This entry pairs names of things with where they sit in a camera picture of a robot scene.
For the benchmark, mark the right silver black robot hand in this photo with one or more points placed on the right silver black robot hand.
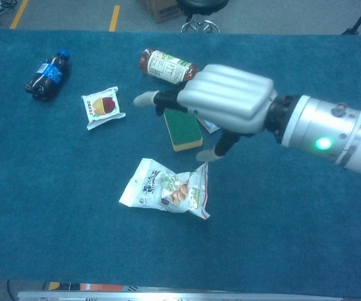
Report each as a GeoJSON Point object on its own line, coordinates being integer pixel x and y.
{"type": "Point", "coordinates": [227, 97]}

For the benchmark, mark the light blue card box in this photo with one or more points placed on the light blue card box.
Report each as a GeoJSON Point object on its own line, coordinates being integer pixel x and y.
{"type": "Point", "coordinates": [210, 127]}

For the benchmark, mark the green yellow sponge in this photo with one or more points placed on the green yellow sponge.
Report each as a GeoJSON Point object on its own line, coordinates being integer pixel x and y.
{"type": "Point", "coordinates": [183, 131]}

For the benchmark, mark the tea bottle white green label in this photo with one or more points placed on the tea bottle white green label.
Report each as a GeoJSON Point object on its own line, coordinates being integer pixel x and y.
{"type": "Point", "coordinates": [164, 67]}

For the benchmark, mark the large white cracker bag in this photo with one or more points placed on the large white cracker bag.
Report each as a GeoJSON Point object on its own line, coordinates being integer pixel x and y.
{"type": "Point", "coordinates": [155, 188]}

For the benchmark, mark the small white snack packet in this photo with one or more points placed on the small white snack packet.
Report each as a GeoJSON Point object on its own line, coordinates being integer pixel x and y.
{"type": "Point", "coordinates": [103, 106]}

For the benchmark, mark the cola bottle with blue cap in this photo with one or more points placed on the cola bottle with blue cap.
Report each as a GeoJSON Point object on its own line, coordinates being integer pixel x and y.
{"type": "Point", "coordinates": [46, 78]}

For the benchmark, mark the black stool chrome base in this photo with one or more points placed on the black stool chrome base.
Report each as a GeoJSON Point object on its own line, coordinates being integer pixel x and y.
{"type": "Point", "coordinates": [199, 4]}

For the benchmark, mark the cardboard box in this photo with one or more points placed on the cardboard box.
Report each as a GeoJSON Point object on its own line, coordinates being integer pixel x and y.
{"type": "Point", "coordinates": [161, 11]}

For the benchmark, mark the blue felt table cloth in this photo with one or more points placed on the blue felt table cloth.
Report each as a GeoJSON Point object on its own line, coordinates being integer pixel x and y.
{"type": "Point", "coordinates": [261, 219]}

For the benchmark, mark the orange floor box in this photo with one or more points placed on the orange floor box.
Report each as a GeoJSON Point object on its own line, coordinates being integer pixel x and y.
{"type": "Point", "coordinates": [105, 287]}

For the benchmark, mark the aluminium frame rail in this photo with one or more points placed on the aluminium frame rail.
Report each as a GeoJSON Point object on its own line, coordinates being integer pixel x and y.
{"type": "Point", "coordinates": [167, 296]}

